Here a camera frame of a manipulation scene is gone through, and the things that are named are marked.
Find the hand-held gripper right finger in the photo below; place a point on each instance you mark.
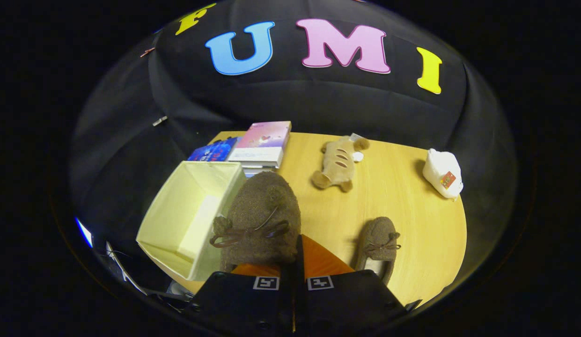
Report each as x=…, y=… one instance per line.
x=341, y=299

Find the copper clip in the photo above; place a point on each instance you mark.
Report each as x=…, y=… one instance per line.
x=147, y=51

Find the white plush toy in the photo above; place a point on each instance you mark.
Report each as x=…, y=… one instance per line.
x=440, y=171

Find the silver clip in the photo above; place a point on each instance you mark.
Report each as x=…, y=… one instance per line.
x=159, y=120

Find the black backdrop cloth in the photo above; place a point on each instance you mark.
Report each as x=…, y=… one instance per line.
x=318, y=103

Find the pale green fabric storage box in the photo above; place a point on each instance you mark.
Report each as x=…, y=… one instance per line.
x=182, y=210

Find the brown fuzzy shoe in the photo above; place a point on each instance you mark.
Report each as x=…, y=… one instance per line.
x=377, y=234
x=262, y=206

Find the pink book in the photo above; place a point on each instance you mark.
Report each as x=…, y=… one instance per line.
x=264, y=140

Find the lit phone screen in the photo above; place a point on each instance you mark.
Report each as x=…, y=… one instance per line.
x=84, y=232

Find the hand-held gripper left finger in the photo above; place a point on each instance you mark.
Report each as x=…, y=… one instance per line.
x=248, y=304

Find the tan striped plush toy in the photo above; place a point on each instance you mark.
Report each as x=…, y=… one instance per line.
x=339, y=161

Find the grey book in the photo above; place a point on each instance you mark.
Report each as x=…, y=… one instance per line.
x=260, y=164

